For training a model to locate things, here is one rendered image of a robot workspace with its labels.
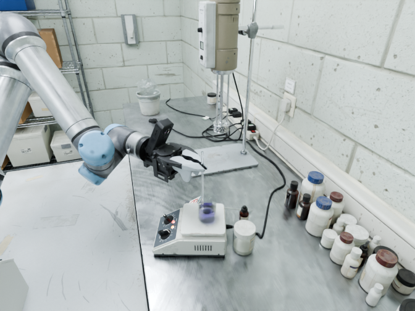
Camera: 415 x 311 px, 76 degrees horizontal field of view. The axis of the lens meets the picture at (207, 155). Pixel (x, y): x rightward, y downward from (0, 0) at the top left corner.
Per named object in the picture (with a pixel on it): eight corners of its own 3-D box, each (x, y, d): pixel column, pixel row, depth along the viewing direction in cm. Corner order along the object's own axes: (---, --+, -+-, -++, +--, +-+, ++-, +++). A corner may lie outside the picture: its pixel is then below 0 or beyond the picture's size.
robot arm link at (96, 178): (71, 165, 68) (100, 133, 72) (77, 173, 78) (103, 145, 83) (97, 182, 69) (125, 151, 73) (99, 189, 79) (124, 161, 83)
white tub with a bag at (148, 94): (136, 116, 159) (131, 80, 148) (141, 108, 171) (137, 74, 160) (160, 116, 159) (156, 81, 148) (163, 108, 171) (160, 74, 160)
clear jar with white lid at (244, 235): (230, 253, 74) (231, 232, 70) (234, 237, 79) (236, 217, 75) (251, 258, 73) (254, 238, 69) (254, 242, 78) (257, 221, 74)
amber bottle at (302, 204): (308, 215, 87) (314, 193, 83) (307, 221, 85) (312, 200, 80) (296, 211, 89) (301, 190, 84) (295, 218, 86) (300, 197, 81)
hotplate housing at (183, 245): (152, 257, 73) (149, 237, 69) (160, 223, 84) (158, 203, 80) (234, 258, 73) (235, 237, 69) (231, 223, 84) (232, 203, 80)
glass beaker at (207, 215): (202, 210, 77) (202, 188, 73) (219, 216, 75) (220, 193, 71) (192, 224, 72) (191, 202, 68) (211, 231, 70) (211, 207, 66)
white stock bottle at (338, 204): (339, 216, 87) (347, 192, 81) (337, 228, 82) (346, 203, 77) (321, 211, 89) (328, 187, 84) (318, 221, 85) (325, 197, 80)
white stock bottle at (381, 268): (392, 294, 64) (409, 264, 59) (370, 299, 63) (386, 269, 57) (373, 272, 69) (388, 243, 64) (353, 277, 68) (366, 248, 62)
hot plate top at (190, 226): (179, 236, 69) (179, 233, 69) (183, 205, 80) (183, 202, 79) (225, 236, 69) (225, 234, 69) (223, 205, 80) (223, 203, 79)
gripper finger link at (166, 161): (190, 165, 68) (165, 153, 72) (190, 158, 67) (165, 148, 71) (178, 173, 64) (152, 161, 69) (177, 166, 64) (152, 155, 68)
